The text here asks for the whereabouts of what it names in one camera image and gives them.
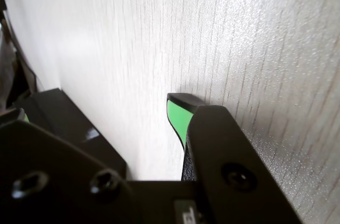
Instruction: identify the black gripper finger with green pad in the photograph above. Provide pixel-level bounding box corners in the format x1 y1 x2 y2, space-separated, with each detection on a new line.
0 107 141 224
166 92 304 224

